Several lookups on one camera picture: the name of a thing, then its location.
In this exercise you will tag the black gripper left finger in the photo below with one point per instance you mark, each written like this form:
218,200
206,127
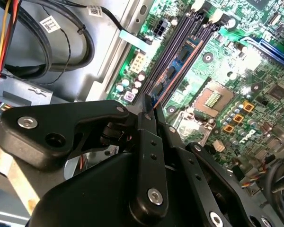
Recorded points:
151,165

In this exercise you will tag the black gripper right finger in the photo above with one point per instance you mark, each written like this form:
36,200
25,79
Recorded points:
191,165

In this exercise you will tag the RAM stick with black chips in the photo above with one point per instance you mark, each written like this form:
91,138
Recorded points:
176,63

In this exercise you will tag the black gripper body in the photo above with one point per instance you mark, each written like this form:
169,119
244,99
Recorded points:
97,194

